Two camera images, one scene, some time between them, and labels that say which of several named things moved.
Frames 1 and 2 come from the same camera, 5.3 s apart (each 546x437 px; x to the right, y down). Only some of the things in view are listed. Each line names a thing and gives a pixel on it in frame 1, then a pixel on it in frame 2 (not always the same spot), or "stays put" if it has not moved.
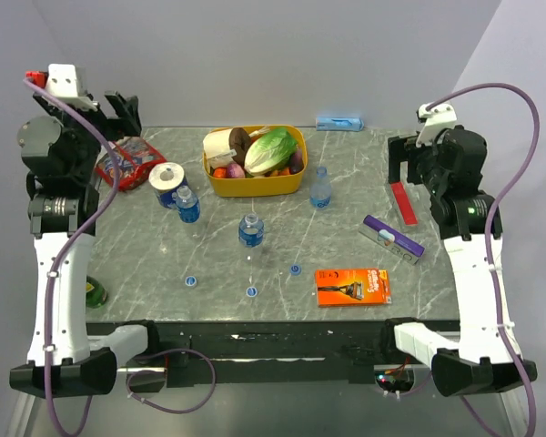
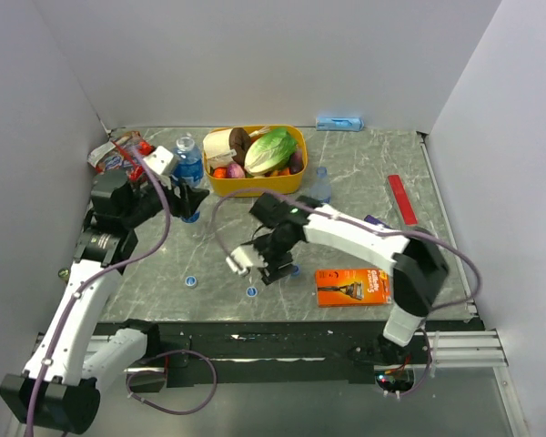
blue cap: x=251 y=291 stays put
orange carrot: x=219 y=172 stays put
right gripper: x=397 y=147 -> x=269 y=272
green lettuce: x=269 y=152 stays put
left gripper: x=116 y=128 -> x=190 y=198
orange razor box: x=352 y=287 stays put
